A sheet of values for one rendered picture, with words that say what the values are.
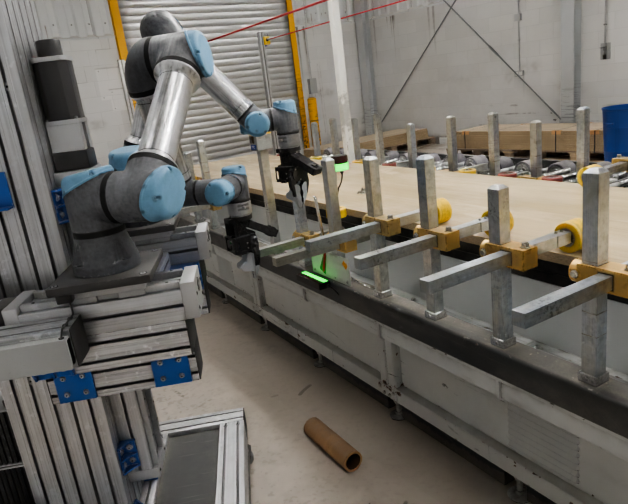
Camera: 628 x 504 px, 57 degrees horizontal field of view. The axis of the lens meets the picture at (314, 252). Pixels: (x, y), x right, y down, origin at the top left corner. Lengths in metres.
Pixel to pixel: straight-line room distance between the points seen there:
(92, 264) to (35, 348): 0.21
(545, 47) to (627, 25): 1.21
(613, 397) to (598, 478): 0.57
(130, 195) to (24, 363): 0.41
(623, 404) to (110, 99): 9.00
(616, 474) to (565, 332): 0.41
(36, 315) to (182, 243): 0.57
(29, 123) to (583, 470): 1.74
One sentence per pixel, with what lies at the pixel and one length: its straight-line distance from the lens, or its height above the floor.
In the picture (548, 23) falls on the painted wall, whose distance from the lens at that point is 9.84.
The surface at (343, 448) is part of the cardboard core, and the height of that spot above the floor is 0.08.
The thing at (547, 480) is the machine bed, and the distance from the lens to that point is 2.00.
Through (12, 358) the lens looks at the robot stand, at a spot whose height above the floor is 0.93.
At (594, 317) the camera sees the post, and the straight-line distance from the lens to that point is 1.34.
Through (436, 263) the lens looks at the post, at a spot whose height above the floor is 0.87.
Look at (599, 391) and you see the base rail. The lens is 1.39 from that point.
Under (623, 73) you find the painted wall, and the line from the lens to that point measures 9.31.
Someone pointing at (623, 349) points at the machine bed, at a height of 0.68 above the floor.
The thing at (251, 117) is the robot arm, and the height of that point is 1.31.
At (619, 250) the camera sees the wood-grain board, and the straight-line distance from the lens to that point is 1.63.
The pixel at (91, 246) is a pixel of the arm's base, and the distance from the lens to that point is 1.37.
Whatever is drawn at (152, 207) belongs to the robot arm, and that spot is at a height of 1.18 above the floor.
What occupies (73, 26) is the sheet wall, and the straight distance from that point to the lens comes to 9.74.
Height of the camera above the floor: 1.39
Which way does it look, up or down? 16 degrees down
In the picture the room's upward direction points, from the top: 7 degrees counter-clockwise
